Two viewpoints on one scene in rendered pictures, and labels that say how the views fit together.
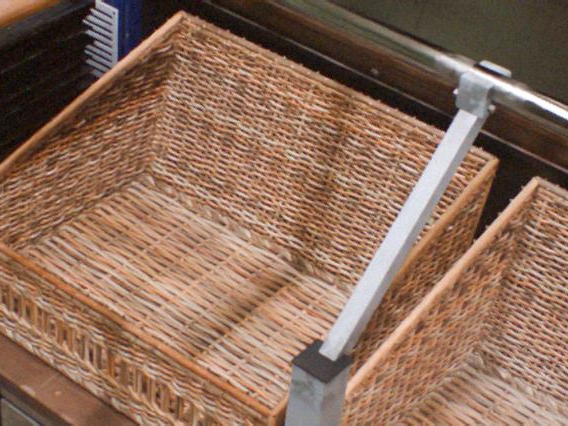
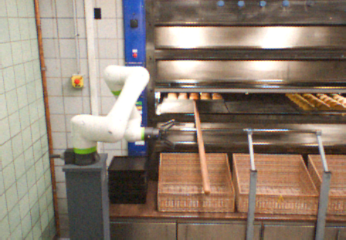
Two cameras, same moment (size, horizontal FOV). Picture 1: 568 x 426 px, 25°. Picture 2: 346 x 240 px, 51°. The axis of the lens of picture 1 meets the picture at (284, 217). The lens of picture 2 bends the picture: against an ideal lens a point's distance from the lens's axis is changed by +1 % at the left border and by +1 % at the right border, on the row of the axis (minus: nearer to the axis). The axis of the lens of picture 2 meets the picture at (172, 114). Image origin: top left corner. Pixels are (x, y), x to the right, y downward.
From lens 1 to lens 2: 1.74 m
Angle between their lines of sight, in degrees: 36
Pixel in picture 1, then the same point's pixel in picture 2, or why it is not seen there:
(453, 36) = (213, 137)
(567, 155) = (235, 148)
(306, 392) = (253, 175)
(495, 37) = (220, 135)
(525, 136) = (228, 149)
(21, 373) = (181, 214)
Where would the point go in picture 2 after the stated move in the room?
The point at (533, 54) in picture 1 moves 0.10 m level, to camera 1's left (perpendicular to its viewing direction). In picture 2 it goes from (227, 135) to (218, 137)
